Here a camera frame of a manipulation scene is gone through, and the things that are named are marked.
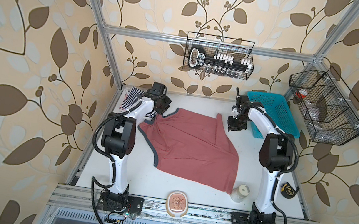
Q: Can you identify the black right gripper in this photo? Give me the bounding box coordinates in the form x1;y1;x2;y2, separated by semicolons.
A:
226;113;248;132

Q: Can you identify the blue white striped tank top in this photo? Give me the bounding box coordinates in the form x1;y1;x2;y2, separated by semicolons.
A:
119;87;160;120

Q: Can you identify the maroon red garment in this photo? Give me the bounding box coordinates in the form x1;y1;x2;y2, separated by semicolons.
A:
138;108;239;194

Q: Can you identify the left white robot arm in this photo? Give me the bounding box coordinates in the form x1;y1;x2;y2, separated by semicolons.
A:
91;82;171;224

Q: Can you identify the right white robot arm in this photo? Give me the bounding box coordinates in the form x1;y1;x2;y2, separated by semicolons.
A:
227;88;299;224

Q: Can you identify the teal plastic basket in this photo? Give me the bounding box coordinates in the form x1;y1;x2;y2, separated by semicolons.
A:
247;91;300;139

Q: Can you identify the black socket tool set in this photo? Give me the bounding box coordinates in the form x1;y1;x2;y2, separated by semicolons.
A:
184;45;254;80

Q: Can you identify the black yellow tape measure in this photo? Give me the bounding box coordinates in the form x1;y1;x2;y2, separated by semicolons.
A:
280;182;300;199

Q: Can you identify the pink oval container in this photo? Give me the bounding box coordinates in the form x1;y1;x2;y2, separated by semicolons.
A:
165;191;189;218

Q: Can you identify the black wire basket back wall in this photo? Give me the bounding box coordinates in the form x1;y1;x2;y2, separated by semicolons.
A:
184;32;255;80

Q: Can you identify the black wire basket wall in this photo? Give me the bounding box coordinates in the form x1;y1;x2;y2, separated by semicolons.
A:
289;67;359;146
184;32;255;80

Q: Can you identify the black wire basket right wall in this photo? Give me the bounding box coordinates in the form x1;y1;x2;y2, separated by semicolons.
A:
289;67;359;146

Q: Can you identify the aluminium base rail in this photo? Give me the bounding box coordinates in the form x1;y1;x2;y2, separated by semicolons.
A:
47;184;319;224

